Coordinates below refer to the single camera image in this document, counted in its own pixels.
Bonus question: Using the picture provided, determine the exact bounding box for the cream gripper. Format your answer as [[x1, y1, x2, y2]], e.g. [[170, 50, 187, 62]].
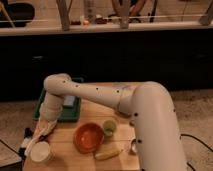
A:
[[34, 117, 57, 139]]

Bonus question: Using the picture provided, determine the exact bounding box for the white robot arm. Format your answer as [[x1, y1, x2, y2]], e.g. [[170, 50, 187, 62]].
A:
[[39, 74, 187, 171]]

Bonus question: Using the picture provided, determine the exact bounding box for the white paper cup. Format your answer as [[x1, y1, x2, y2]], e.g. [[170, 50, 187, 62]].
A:
[[30, 141, 52, 163]]

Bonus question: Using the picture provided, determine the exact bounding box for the green cup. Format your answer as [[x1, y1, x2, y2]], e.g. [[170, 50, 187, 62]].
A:
[[102, 120, 117, 137]]

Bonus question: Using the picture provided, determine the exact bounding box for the silver metal cup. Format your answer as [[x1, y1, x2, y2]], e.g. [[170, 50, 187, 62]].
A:
[[130, 139, 137, 154]]

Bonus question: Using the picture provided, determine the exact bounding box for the black clamp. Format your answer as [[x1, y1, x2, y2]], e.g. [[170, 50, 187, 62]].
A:
[[18, 127, 33, 160]]

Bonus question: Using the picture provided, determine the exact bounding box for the green tray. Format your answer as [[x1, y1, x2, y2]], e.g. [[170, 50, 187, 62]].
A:
[[33, 86, 81, 122]]

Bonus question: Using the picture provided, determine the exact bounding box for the grey sponge block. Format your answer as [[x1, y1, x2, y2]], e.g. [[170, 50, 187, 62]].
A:
[[63, 96, 76, 107]]

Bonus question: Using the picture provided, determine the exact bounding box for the orange bowl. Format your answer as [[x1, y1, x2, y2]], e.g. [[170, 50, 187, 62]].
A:
[[73, 122, 104, 154]]

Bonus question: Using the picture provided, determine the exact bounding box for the yellow corn cob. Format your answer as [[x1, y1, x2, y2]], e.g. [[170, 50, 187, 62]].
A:
[[94, 149, 121, 160]]

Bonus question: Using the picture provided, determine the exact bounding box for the black cable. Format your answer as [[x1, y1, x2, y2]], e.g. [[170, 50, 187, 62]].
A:
[[180, 133, 213, 171]]

